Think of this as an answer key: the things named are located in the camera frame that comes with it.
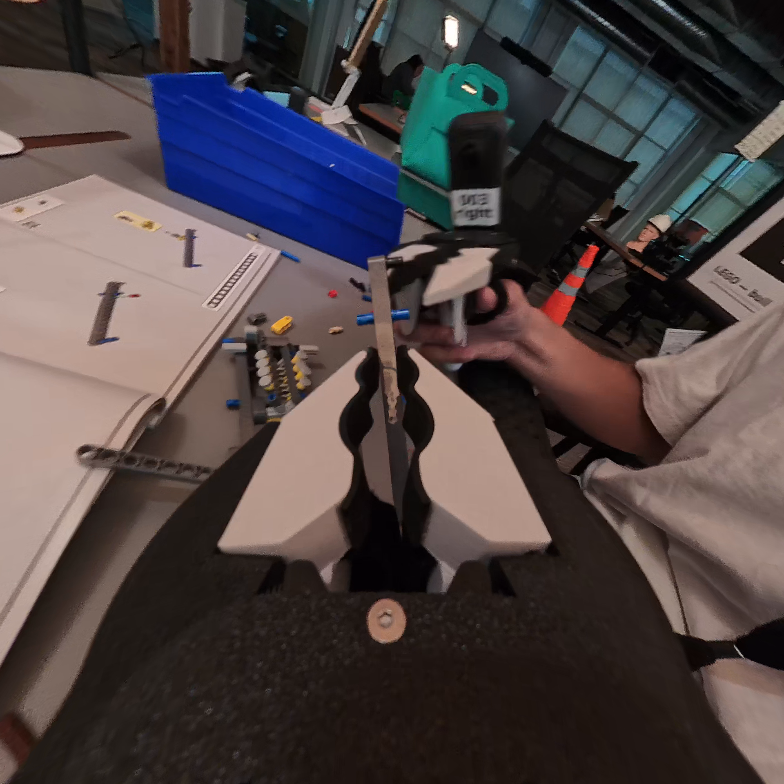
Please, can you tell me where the person's right hand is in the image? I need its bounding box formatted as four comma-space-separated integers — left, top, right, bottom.
395, 283, 553, 368

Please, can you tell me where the orange traffic cone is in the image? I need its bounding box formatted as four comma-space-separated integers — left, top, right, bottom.
542, 244, 600, 327

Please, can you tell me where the blue storage bin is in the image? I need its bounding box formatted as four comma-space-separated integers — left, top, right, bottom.
147, 72, 406, 270

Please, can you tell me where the long dark grey lego beam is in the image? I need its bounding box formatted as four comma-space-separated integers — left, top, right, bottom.
367, 256, 410, 528
76, 444, 215, 485

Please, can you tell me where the curved wooden desk lamp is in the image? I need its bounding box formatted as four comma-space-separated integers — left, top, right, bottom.
321, 0, 390, 145

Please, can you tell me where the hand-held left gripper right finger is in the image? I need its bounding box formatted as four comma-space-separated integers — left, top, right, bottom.
397, 346, 552, 594

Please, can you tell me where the dark wall screen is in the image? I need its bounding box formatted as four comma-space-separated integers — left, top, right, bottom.
462, 31, 567, 148

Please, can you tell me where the wooden post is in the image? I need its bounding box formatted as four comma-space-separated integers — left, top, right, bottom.
158, 0, 192, 74

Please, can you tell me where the black framed marker sign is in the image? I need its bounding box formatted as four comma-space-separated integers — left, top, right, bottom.
686, 199, 784, 319

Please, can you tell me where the open lego instruction booklet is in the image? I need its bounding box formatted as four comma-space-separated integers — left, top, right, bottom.
0, 174, 281, 662

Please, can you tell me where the teal felt bag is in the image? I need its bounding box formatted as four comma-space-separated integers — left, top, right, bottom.
398, 63, 509, 230

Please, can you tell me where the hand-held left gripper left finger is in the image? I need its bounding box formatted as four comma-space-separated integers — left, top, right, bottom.
218, 349, 379, 594

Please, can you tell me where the brown lego axle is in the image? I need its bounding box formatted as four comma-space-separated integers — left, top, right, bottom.
0, 713, 34, 766

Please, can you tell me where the person's right forearm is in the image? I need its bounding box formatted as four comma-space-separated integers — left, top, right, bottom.
521, 318, 668, 463

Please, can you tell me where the silver air duct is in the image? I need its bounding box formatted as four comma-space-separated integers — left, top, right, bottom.
612, 0, 784, 80

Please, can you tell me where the black lanyard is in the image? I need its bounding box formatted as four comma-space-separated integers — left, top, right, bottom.
677, 619, 784, 673

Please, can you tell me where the grey lego car chassis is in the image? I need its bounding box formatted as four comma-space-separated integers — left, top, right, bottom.
222, 327, 321, 425

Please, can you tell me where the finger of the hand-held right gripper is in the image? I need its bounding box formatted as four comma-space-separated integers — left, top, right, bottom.
423, 248, 498, 305
389, 242, 441, 339

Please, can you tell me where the bust with white helmet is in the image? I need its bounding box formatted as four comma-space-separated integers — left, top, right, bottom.
628, 214, 675, 253

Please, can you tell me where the black mesh office chair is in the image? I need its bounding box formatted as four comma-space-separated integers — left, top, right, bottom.
505, 119, 639, 276

